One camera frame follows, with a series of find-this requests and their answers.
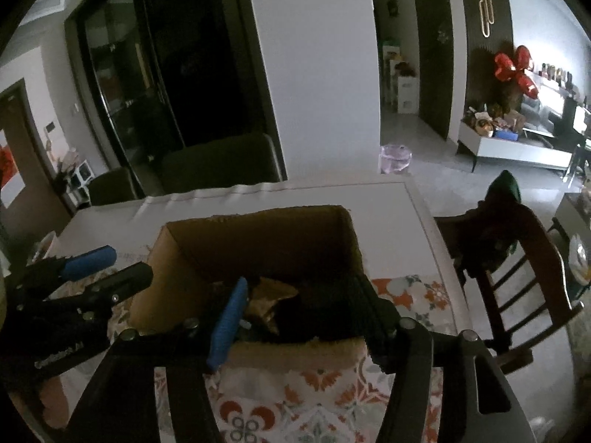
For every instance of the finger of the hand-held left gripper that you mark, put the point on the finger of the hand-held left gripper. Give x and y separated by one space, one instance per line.
90 260
124 281

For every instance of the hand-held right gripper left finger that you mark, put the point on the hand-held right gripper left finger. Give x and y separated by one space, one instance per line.
228 327

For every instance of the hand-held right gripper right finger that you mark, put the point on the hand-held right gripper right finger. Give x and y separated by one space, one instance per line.
369 314

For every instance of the dark green snack packet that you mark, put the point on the dark green snack packet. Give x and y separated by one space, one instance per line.
318 314

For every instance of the brown cardboard box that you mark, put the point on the brown cardboard box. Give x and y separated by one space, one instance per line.
194 249

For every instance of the dark upholstered chair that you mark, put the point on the dark upholstered chair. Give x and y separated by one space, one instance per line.
221 161
113 187

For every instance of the small white cube shelf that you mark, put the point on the small white cube shelf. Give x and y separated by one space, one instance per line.
78 182

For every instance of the red floral patterned tablecloth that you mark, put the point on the red floral patterned tablecloth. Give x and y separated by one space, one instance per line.
323 397

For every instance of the brown wooden door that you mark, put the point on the brown wooden door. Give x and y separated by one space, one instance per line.
27 170

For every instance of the dark clothing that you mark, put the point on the dark clothing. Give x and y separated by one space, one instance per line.
485 235

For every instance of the bin with lilac bag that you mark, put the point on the bin with lilac bag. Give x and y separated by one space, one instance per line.
395 159

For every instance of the wooden slatted chair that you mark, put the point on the wooden slatted chair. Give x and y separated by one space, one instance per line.
540 258

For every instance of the green cloth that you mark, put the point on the green cloth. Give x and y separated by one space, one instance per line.
504 188

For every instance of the dark glass sliding door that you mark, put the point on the dark glass sliding door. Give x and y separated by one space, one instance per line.
175 69

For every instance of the white low cabinet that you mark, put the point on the white low cabinet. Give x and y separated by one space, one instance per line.
512 150

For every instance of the white storage shelf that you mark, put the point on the white storage shelf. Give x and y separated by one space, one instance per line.
406 94

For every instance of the blue box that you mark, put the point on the blue box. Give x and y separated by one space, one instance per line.
506 134

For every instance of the grey side table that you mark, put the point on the grey side table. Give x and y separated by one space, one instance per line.
572 214

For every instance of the ceiling air vent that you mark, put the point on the ceiling air vent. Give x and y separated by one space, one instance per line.
50 2

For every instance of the red foil balloons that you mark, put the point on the red foil balloons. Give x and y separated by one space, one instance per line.
512 71

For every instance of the red and white wall poster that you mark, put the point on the red and white wall poster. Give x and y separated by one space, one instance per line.
5 166

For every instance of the gold wall ornament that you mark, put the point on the gold wall ornament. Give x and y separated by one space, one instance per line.
487 11

